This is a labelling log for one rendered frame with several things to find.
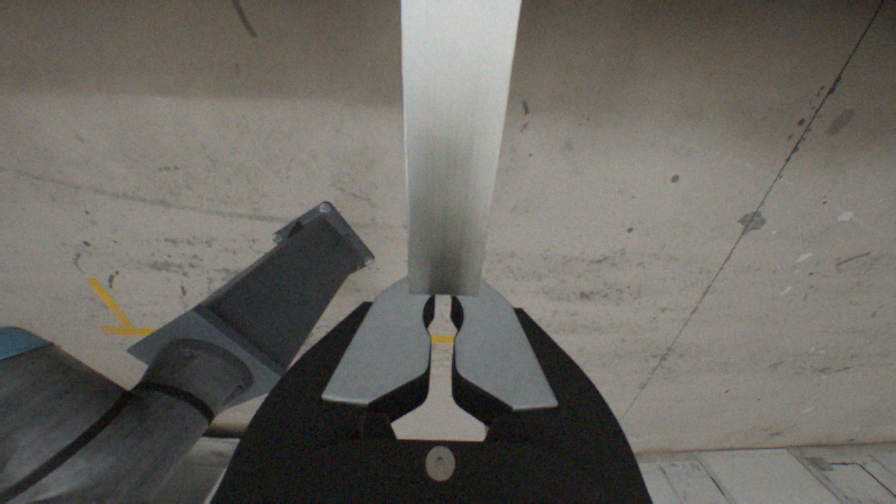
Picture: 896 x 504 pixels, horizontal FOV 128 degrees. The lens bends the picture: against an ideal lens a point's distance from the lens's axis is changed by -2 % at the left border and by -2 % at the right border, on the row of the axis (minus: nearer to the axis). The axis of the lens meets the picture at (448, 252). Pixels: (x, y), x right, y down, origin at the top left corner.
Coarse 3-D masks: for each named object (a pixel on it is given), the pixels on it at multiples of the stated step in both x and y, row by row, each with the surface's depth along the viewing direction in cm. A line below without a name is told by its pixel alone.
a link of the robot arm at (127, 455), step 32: (128, 416) 35; (160, 416) 38; (192, 416) 42; (64, 448) 29; (96, 448) 31; (128, 448) 34; (160, 448) 37; (32, 480) 27; (64, 480) 29; (96, 480) 31; (128, 480) 33; (160, 480) 36
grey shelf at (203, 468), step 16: (192, 448) 169; (208, 448) 168; (224, 448) 168; (192, 464) 182; (208, 464) 181; (224, 464) 181; (176, 480) 175; (192, 480) 175; (208, 480) 176; (160, 496) 166; (176, 496) 167; (192, 496) 168; (208, 496) 138
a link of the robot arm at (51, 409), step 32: (0, 352) 27; (32, 352) 30; (64, 352) 33; (0, 384) 26; (32, 384) 28; (64, 384) 31; (96, 384) 34; (0, 416) 26; (32, 416) 28; (64, 416) 30; (96, 416) 32; (0, 448) 25; (32, 448) 27; (0, 480) 26
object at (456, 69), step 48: (432, 0) 6; (480, 0) 6; (432, 48) 6; (480, 48) 6; (432, 96) 7; (480, 96) 7; (432, 144) 7; (480, 144) 7; (432, 192) 8; (480, 192) 8; (432, 240) 9; (480, 240) 9; (432, 288) 10
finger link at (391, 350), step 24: (384, 312) 9; (408, 312) 9; (432, 312) 10; (360, 336) 8; (384, 336) 8; (408, 336) 8; (360, 360) 7; (384, 360) 7; (408, 360) 7; (336, 384) 6; (360, 384) 7; (384, 384) 7; (408, 384) 7; (384, 408) 7; (408, 408) 7
